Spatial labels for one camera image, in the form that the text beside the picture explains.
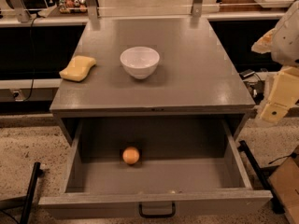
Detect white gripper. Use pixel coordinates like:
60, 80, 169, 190
251, 1, 299, 124

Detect orange fruit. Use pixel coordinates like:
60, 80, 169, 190
122, 147, 140, 165

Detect grey cabinet counter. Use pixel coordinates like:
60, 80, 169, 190
50, 16, 254, 141

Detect grey open top drawer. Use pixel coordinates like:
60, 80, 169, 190
39, 117, 272, 218

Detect small black device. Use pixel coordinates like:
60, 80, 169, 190
239, 69, 255, 79

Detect brown cardboard box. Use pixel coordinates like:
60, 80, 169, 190
269, 147, 299, 224

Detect white ceramic bowl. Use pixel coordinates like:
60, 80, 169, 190
120, 47, 160, 79

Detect yellow sponge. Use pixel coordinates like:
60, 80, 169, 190
59, 56, 96, 82

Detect black metal leg left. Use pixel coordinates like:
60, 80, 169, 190
20, 162, 43, 224

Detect black drawer handle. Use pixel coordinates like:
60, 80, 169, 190
138, 203, 177, 218

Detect black hanging cable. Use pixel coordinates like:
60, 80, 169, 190
23, 16, 39, 102

